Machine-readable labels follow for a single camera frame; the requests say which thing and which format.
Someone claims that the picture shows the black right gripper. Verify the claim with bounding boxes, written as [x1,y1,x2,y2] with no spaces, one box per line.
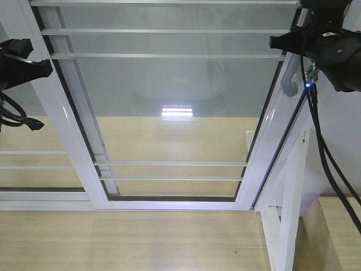
[269,0,361,68]

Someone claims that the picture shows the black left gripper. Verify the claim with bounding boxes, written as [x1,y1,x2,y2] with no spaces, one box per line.
[1,39,53,90]

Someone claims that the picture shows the white framed sliding glass door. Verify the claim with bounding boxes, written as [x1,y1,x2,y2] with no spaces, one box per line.
[29,1,298,209]

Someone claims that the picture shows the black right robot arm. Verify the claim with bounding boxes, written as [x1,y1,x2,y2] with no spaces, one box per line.
[270,1,360,92]

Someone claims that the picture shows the green circuit board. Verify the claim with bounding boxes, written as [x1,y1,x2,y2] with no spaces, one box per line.
[305,62,320,83]

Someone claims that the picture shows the wooden platform board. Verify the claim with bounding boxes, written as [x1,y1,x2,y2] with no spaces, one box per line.
[0,115,361,271]

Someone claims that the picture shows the white support brace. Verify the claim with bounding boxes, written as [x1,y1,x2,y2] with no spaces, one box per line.
[260,128,310,270]

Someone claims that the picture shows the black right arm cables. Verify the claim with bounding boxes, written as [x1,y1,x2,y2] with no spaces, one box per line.
[299,8,361,235]

